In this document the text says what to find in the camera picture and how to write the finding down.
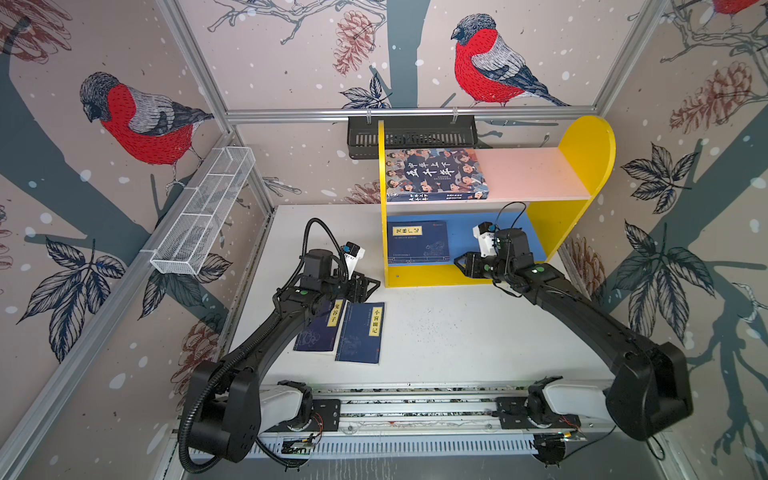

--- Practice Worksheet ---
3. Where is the black slotted wall basket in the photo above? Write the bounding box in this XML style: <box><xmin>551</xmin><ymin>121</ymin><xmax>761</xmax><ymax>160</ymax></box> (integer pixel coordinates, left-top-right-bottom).
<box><xmin>347</xmin><ymin>115</ymin><xmax>479</xmax><ymax>160</ymax></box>

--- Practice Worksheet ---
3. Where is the white wire mesh basket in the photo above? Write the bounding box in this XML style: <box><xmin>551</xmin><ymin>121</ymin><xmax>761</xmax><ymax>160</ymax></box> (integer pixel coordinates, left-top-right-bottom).
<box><xmin>150</xmin><ymin>146</ymin><xmax>255</xmax><ymax>275</ymax></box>

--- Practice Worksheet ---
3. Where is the large illustrated box book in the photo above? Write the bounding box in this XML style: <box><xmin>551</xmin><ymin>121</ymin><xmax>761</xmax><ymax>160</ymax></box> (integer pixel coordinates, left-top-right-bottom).
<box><xmin>385</xmin><ymin>148</ymin><xmax>490</xmax><ymax>202</ymax></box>

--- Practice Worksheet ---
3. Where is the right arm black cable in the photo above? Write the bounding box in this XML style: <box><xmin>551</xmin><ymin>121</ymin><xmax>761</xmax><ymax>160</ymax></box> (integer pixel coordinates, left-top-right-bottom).
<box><xmin>493</xmin><ymin>201</ymin><xmax>529</xmax><ymax>232</ymax></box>

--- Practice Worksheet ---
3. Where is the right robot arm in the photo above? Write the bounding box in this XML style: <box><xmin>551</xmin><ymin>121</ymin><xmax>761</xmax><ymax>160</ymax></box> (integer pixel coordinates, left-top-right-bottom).
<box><xmin>453</xmin><ymin>222</ymin><xmax>694</xmax><ymax>441</ymax></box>

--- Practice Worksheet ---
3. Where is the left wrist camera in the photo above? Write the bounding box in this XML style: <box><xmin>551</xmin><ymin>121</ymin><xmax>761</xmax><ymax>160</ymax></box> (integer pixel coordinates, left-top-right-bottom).
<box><xmin>342</xmin><ymin>242</ymin><xmax>365</xmax><ymax>279</ymax></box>

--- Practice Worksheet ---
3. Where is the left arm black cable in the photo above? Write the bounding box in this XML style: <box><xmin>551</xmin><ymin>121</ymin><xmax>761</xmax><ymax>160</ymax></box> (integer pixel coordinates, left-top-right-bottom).
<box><xmin>302</xmin><ymin>217</ymin><xmax>350</xmax><ymax>271</ymax></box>

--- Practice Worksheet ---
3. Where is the blue book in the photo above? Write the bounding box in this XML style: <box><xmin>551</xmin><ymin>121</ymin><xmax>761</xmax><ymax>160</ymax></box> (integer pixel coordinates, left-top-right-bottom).
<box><xmin>293</xmin><ymin>300</ymin><xmax>346</xmax><ymax>353</ymax></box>
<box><xmin>387</xmin><ymin>220</ymin><xmax>450</xmax><ymax>265</ymax></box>
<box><xmin>335</xmin><ymin>302</ymin><xmax>385</xmax><ymax>364</ymax></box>

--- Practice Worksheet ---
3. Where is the yellow pink blue bookshelf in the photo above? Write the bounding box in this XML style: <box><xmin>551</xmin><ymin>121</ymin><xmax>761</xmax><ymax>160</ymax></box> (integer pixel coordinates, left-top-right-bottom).
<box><xmin>379</xmin><ymin>116</ymin><xmax>617</xmax><ymax>288</ymax></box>

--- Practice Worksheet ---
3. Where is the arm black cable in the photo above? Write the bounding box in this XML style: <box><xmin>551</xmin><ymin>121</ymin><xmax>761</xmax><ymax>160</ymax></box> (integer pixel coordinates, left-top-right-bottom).
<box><xmin>302</xmin><ymin>217</ymin><xmax>350</xmax><ymax>271</ymax></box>
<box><xmin>493</xmin><ymin>201</ymin><xmax>529</xmax><ymax>232</ymax></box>

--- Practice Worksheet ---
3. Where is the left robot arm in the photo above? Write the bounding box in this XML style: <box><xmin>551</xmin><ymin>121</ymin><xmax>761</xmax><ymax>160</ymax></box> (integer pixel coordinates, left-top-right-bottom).
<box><xmin>178</xmin><ymin>242</ymin><xmax>381</xmax><ymax>474</ymax></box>

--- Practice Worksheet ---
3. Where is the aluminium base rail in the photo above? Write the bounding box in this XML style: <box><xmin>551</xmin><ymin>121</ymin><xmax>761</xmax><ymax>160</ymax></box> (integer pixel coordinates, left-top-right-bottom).
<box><xmin>161</xmin><ymin>383</ymin><xmax>649</xmax><ymax>460</ymax></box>

